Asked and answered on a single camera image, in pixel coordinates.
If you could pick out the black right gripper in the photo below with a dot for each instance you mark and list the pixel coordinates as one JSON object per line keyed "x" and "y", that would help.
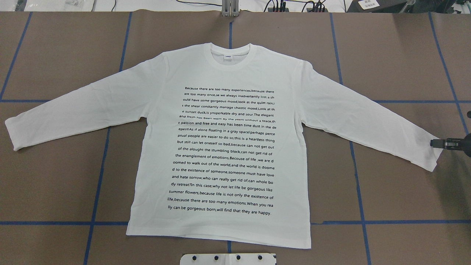
{"x": 455, "y": 143}

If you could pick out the white long-sleeve printed shirt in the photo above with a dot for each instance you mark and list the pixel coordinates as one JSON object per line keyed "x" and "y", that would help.
{"x": 224, "y": 156}

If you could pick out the black device with label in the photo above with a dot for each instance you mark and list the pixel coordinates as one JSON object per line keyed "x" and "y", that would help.
{"x": 380, "y": 6}

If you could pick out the black orange connector board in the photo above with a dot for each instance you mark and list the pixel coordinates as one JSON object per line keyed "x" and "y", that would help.
{"x": 277, "y": 6}
{"x": 317, "y": 7}

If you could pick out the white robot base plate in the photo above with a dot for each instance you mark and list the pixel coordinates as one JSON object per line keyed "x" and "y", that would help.
{"x": 229, "y": 259}

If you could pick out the grey aluminium frame post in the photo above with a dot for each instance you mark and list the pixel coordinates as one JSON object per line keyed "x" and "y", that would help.
{"x": 230, "y": 8}

